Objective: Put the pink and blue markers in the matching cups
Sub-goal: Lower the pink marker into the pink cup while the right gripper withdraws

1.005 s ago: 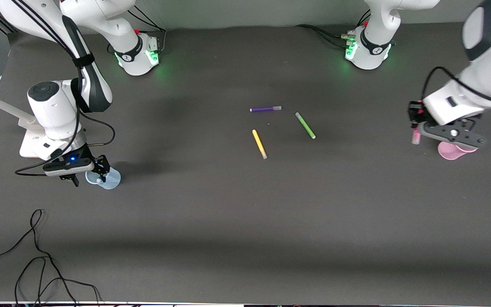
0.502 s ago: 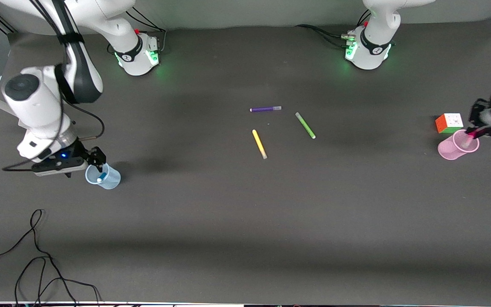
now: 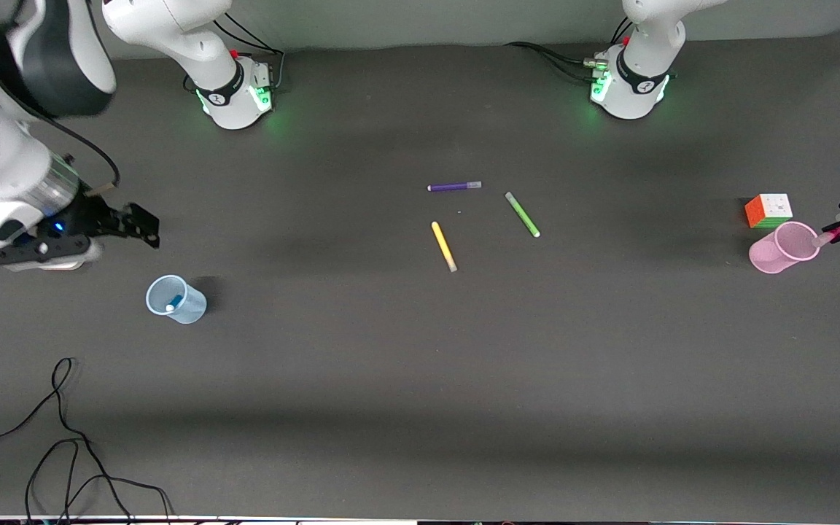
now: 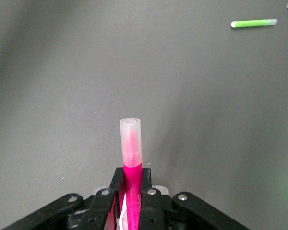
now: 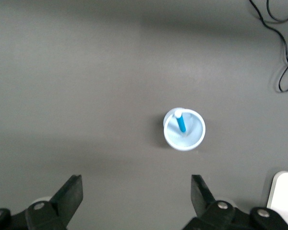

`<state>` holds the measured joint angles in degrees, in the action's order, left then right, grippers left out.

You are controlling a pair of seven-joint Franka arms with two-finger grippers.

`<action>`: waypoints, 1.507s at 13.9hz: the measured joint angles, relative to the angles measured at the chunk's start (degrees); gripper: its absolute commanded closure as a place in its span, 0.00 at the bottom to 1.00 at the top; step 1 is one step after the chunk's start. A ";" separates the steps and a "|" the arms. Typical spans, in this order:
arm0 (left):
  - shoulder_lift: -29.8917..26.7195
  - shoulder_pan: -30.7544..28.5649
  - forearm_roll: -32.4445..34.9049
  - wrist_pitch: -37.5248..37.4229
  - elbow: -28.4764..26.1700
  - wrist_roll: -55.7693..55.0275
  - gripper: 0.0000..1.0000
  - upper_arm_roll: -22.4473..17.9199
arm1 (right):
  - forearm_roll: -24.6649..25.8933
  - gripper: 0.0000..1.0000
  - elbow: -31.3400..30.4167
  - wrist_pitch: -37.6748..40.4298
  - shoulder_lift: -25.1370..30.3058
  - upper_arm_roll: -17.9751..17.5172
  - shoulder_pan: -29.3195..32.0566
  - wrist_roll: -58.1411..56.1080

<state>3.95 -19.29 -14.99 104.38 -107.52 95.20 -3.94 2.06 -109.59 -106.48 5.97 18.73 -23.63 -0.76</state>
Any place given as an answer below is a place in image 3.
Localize colourful puzzle cube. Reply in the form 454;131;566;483
744;193;794;230

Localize translucent pink plastic cup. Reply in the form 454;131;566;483
748;222;822;275

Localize translucent blue plastic cup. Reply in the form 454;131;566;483
145;275;208;325

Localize yellow marker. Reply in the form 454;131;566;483
431;221;458;273

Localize green marker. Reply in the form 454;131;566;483
505;192;541;238

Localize thin black loose cable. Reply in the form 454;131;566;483
0;357;174;525

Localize black right arm base cables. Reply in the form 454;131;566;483
185;10;287;96

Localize black arm base cables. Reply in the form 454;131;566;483
504;15;637;85
185;10;287;96

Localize black left arm base cables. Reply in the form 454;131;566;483
504;15;637;85

